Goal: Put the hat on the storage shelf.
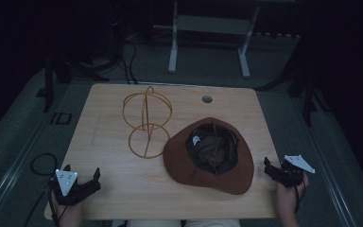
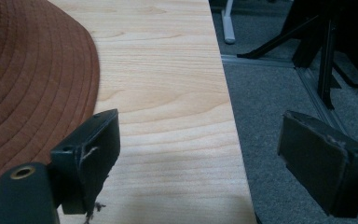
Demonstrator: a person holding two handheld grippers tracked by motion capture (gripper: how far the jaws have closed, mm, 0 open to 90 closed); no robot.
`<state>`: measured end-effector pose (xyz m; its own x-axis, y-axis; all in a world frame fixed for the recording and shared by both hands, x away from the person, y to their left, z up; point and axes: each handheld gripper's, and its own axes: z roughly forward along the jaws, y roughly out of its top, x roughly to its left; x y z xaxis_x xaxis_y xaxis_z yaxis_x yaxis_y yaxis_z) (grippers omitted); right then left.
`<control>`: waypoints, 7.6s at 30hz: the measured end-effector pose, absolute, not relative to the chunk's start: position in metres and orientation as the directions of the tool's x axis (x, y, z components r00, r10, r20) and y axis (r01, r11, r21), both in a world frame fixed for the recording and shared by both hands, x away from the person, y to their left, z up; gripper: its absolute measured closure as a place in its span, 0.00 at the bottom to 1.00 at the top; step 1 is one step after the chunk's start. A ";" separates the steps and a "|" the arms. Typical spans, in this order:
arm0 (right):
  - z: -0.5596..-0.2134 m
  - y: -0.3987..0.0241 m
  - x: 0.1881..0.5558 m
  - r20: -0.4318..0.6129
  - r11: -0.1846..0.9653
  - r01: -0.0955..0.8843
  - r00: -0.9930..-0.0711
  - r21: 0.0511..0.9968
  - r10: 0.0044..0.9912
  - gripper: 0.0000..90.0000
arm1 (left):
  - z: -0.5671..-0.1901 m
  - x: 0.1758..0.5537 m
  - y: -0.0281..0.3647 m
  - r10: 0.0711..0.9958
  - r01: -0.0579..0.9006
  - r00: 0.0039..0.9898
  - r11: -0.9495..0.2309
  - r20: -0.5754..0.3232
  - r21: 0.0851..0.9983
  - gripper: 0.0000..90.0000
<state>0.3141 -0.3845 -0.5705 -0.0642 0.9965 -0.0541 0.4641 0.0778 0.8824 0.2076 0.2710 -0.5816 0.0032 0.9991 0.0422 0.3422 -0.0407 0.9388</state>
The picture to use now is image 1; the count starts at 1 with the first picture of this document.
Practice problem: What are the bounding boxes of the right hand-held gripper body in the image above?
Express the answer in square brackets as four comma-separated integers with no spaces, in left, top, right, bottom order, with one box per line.
[272,154,317,189]

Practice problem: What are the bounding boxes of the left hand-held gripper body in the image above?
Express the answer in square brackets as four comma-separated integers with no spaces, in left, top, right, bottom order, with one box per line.
[48,168,95,206]

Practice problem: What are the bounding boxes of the gold wire hat stand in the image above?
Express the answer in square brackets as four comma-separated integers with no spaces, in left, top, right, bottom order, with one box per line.
[122,85,174,160]

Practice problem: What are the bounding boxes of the brown felt hat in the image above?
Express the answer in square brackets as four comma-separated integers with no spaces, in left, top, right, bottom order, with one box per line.
[163,116,255,196]

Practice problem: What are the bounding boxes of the person's right hand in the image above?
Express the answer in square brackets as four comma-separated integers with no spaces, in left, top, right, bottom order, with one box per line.
[275,172,311,216]

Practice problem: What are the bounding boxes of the person's left hand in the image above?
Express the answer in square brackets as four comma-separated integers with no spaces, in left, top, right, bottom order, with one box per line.
[51,192,85,222]

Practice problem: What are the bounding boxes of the black metal stand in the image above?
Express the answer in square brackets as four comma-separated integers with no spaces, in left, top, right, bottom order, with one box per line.
[35,55,110,114]
[258,60,333,128]

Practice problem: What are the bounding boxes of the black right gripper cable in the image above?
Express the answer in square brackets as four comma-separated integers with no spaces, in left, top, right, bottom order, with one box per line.
[292,180,307,216]

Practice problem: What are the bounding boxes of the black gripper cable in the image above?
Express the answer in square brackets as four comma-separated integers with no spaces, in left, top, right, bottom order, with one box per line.
[292,180,307,216]
[23,152,61,227]

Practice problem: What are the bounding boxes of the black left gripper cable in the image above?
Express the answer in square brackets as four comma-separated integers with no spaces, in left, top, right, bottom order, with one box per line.
[23,152,61,227]

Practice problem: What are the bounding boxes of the black rectangular floor bracket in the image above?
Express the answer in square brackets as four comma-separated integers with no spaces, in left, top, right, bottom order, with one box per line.
[49,112,73,126]

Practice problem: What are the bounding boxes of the black floor cables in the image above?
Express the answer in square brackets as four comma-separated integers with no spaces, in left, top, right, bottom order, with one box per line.
[119,39,139,86]

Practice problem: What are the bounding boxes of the white metal desk frame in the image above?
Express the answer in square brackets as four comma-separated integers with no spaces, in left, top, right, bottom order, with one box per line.
[152,0,261,79]

